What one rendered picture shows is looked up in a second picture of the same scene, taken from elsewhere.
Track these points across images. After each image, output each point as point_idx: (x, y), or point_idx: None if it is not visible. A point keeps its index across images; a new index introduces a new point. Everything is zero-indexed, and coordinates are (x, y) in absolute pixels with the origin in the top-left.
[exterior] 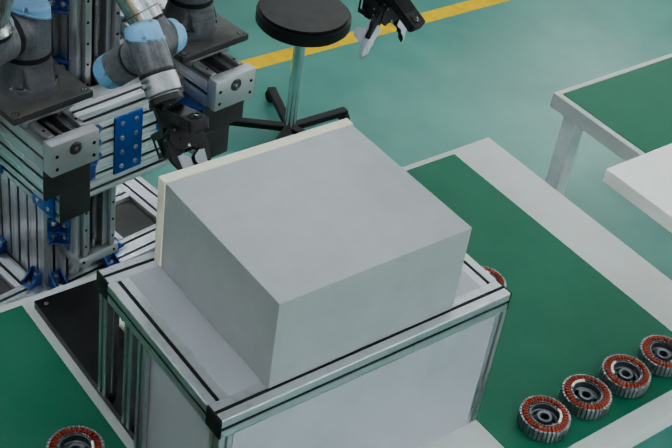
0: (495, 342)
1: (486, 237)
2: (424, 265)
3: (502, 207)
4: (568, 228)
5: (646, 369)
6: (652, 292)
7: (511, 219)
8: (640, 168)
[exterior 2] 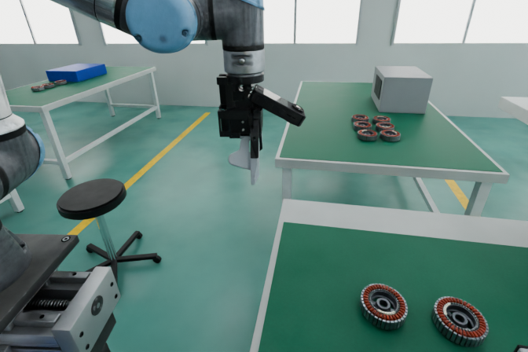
0: None
1: (383, 269)
2: None
3: (353, 237)
4: (394, 223)
5: None
6: (480, 229)
7: (369, 241)
8: None
